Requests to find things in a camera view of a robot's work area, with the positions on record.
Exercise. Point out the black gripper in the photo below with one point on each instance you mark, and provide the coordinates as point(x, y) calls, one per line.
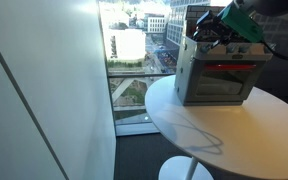
point(214, 26)

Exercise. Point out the blue toy oven knob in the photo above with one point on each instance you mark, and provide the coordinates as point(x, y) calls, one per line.
point(244, 49)
point(205, 48)
point(232, 49)

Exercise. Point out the grey toy oven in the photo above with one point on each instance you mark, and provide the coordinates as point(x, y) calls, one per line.
point(217, 80)

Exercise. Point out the dark horizontal window rail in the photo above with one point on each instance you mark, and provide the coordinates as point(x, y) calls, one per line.
point(140, 75)

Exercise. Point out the grey window frame post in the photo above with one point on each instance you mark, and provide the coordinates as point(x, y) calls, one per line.
point(109, 66)

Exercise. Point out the white table pedestal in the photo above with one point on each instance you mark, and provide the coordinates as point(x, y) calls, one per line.
point(177, 170)

